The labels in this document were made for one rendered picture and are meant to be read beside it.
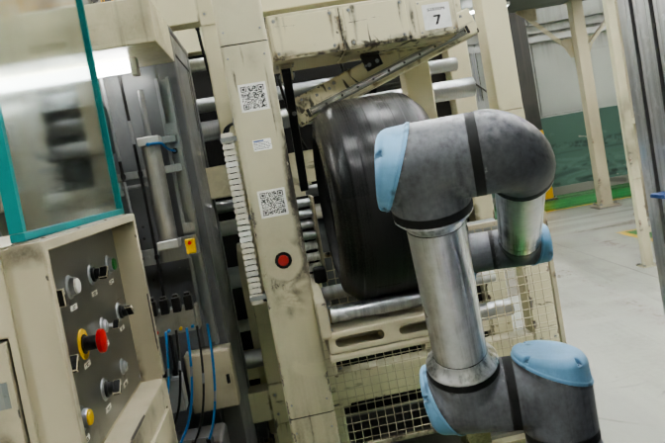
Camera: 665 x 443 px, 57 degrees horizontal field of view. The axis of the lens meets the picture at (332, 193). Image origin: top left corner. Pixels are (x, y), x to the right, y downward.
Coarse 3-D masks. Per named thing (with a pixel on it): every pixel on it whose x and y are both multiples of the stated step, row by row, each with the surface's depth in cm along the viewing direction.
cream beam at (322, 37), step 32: (384, 0) 195; (416, 0) 196; (448, 0) 197; (288, 32) 192; (320, 32) 193; (352, 32) 194; (384, 32) 195; (416, 32) 196; (448, 32) 197; (320, 64) 213
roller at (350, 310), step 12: (372, 300) 165; (384, 300) 164; (396, 300) 164; (408, 300) 164; (420, 300) 165; (336, 312) 163; (348, 312) 163; (360, 312) 163; (372, 312) 164; (384, 312) 165
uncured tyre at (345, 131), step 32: (384, 96) 168; (320, 128) 164; (352, 128) 156; (384, 128) 156; (320, 160) 192; (352, 160) 151; (320, 192) 197; (352, 192) 150; (352, 224) 151; (384, 224) 150; (352, 256) 155; (384, 256) 154; (352, 288) 165; (384, 288) 162; (416, 288) 166
